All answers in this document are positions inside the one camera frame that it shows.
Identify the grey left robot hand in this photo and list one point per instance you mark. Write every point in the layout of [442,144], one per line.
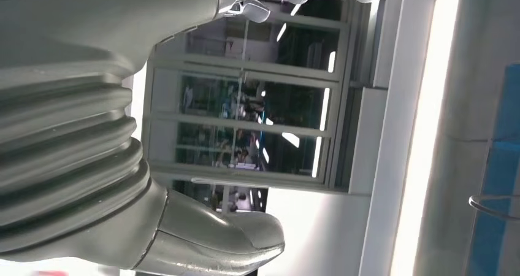
[101,18]

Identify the ribbed grey left arm sleeve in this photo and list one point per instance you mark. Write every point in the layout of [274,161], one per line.
[61,144]

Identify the white framed glass window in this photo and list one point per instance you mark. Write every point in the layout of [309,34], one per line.
[252,68]

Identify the long white light strip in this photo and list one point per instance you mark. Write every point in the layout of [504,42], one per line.
[426,124]

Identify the blue flat panel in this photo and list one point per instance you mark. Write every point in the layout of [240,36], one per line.
[499,176]

